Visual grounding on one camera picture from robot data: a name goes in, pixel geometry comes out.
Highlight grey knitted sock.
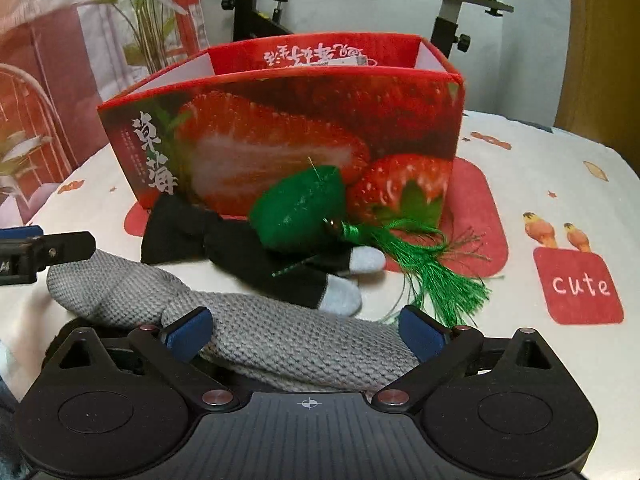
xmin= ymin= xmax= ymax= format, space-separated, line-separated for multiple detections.
xmin=47 ymin=250 xmax=418 ymax=393

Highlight black glove white fingertips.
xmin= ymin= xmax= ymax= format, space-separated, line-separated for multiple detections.
xmin=141 ymin=194 xmax=386 ymax=316

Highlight green sachet with tassel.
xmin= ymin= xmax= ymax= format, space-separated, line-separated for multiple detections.
xmin=248 ymin=166 xmax=490 ymax=327

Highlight white patterned tablecloth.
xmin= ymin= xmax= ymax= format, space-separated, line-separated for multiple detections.
xmin=1 ymin=112 xmax=639 ymax=479

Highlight red printed backdrop curtain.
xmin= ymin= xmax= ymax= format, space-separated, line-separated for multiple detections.
xmin=1 ymin=0 xmax=208 ymax=228

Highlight red strawberry cardboard box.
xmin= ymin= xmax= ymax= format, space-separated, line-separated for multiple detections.
xmin=98 ymin=32 xmax=465 ymax=224

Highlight black exercise bike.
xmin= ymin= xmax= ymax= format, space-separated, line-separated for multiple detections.
xmin=220 ymin=0 xmax=516 ymax=61

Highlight wooden door frame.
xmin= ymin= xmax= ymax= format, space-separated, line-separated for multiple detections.
xmin=554 ymin=0 xmax=639 ymax=169

